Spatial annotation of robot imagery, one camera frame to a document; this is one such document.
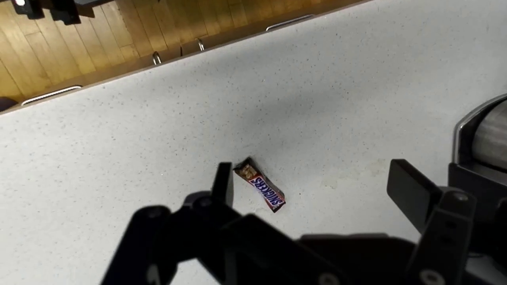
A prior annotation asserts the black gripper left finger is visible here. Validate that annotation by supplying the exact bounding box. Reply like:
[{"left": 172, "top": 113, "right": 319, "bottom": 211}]
[{"left": 99, "top": 160, "right": 349, "bottom": 285}]

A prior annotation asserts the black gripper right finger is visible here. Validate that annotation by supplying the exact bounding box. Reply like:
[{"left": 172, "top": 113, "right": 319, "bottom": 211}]
[{"left": 386, "top": 157, "right": 478, "bottom": 285}]

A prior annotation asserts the brown candy bar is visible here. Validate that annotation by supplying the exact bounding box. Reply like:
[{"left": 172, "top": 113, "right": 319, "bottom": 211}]
[{"left": 232, "top": 156, "right": 288, "bottom": 214}]

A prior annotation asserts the steel black coffee maker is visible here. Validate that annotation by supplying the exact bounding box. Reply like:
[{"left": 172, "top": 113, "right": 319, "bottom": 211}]
[{"left": 448, "top": 92, "right": 507, "bottom": 263}]

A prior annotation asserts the steel coffee carafe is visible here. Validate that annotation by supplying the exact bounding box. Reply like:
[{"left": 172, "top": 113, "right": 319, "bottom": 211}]
[{"left": 470, "top": 100, "right": 507, "bottom": 171}]

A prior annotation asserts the wooden base cabinet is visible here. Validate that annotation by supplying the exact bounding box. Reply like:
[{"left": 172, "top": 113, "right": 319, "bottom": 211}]
[{"left": 0, "top": 0, "right": 369, "bottom": 105}]

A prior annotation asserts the black floor stand base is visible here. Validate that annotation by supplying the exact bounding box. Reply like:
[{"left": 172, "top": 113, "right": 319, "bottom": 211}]
[{"left": 9, "top": 0, "right": 98, "bottom": 27}]

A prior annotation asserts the metal drawer handle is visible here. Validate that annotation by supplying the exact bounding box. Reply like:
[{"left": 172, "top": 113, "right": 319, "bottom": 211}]
[
  {"left": 262, "top": 13, "right": 319, "bottom": 34},
  {"left": 18, "top": 83, "right": 85, "bottom": 108}
]

